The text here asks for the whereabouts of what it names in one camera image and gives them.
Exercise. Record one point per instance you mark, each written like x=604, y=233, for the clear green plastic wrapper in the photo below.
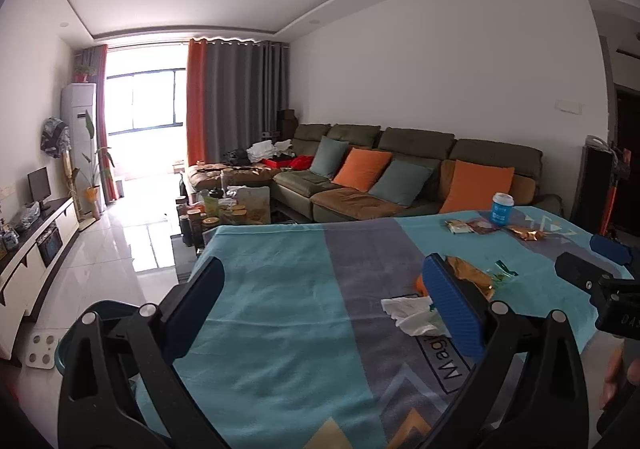
x=502, y=274

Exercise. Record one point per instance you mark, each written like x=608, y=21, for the cluttered coffee table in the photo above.
x=250, y=206

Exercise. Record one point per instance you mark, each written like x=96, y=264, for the teal trash bin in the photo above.
x=66, y=354

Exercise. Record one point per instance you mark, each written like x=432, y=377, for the clear plastic bag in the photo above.
x=29, y=215

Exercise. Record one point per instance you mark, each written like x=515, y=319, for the yellow white snack packet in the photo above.
x=459, y=227

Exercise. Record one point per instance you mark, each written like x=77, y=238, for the large grey-blue cushion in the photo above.
x=402, y=181

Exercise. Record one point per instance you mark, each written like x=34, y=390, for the wide orange grey curtain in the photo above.
x=240, y=99

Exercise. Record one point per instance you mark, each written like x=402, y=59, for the black framed window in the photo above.
x=147, y=99

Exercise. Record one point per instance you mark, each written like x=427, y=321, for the red cloth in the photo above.
x=300, y=163

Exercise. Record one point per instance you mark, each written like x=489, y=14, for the green brown sectional sofa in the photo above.
x=410, y=141

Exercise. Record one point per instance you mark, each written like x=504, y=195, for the dark brown corner cabinet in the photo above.
x=287, y=121

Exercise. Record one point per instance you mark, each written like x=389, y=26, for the red stick vacuum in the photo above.
x=612, y=199

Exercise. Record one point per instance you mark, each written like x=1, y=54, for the black monitor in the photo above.
x=39, y=184

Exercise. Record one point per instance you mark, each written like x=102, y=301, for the white bathroom scale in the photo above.
x=40, y=351

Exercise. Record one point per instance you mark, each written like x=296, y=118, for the white clothes pile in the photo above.
x=267, y=149

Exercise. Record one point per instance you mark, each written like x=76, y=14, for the orange cushion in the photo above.
x=477, y=186
x=361, y=169

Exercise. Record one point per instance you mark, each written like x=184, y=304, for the tall plant in yellow pot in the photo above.
x=91, y=194

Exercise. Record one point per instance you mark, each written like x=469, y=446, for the small potted plant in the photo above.
x=85, y=74

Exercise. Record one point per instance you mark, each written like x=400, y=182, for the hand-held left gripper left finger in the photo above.
x=197, y=304

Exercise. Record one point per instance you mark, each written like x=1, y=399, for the tall black appliance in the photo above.
x=592, y=184

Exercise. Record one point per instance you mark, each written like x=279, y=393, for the dark red snack packet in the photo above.
x=485, y=226

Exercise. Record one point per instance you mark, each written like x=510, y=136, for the person's right hand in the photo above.
x=611, y=379

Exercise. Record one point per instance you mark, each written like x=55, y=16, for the dark grey rug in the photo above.
x=182, y=254

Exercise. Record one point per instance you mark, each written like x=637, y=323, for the teal grey printed blanket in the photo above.
x=280, y=304

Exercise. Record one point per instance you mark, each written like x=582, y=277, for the white wall plate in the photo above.
x=568, y=106

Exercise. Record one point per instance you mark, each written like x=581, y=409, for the crumpled gold foil wrapper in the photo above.
x=525, y=232

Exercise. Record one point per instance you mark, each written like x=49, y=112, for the small grey-blue cushion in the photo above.
x=327, y=156

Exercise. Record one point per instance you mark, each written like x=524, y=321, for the white standing air conditioner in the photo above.
x=77, y=101

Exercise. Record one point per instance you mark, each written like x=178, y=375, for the white media cabinet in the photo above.
x=30, y=254

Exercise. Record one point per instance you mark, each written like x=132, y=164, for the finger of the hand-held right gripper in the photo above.
x=575, y=268
x=610, y=249

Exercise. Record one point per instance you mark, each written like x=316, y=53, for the blue cup with white lid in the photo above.
x=501, y=211

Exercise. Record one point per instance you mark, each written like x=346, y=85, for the covered standing fan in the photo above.
x=55, y=136

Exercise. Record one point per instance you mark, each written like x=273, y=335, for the brown gold wrapper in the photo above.
x=470, y=274

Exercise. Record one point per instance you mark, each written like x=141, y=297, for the white tissue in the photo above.
x=412, y=316

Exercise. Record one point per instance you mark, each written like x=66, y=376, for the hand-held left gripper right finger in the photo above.
x=450, y=309

